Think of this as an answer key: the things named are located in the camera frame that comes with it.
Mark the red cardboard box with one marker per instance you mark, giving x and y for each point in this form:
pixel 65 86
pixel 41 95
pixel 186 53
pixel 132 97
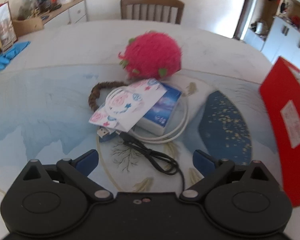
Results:
pixel 280 92

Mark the blue and white box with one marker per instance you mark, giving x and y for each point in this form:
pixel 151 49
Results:
pixel 157 118

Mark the wooden slat-back chair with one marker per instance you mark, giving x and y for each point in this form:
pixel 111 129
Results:
pixel 168 11

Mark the blue patterned table mat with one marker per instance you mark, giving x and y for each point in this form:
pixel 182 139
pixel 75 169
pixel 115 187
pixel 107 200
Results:
pixel 53 113

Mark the pink fluffy strawberry plush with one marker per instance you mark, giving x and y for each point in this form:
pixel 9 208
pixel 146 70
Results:
pixel 151 55

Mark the floral fabric pouch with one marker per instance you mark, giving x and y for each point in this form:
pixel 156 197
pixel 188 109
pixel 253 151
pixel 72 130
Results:
pixel 126 105

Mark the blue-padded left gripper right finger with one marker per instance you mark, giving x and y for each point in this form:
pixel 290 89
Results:
pixel 213 170

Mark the white sideboard cabinet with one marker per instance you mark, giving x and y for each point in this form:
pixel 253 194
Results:
pixel 68 14

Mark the blue cloth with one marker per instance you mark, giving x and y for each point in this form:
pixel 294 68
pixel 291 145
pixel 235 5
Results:
pixel 10 54

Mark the cardboard box with clutter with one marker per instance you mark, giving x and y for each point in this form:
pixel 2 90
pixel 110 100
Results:
pixel 28 19

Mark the white wall cabinets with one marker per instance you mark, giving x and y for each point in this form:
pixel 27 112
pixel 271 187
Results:
pixel 274 30

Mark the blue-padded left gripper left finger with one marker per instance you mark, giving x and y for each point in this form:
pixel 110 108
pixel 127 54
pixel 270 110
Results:
pixel 75 173

